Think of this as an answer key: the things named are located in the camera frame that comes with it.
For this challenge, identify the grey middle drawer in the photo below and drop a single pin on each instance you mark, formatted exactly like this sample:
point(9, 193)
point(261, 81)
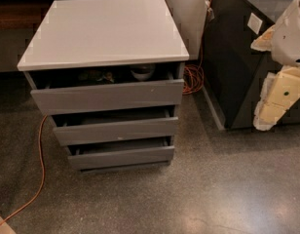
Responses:
point(118, 125)

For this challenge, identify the grey drawer cabinet white top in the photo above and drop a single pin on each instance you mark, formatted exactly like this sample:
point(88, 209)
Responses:
point(105, 35)

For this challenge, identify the grey bottom drawer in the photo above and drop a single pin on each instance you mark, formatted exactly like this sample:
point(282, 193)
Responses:
point(120, 153)

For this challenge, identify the white bowl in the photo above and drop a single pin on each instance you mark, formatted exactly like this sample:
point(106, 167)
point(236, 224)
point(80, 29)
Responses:
point(142, 72)

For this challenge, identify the green rice chip bag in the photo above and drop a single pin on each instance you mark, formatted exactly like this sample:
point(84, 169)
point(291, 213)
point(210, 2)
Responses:
point(97, 76)

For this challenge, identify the white label on cabinet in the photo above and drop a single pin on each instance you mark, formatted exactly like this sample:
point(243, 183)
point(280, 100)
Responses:
point(254, 23)

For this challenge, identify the cardboard corner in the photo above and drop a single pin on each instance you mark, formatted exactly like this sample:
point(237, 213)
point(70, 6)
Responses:
point(5, 228)

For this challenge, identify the grey drawer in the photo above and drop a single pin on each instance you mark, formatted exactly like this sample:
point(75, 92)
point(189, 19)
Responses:
point(109, 97)
point(118, 125)
point(120, 153)

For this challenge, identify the grey top drawer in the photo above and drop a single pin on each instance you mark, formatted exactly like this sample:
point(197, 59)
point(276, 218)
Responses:
point(109, 97)

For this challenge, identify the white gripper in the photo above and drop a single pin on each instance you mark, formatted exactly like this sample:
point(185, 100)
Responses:
point(290, 39)

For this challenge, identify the black cabinet with hole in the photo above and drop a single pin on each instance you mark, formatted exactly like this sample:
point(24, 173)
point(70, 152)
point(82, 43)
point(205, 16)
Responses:
point(234, 72)

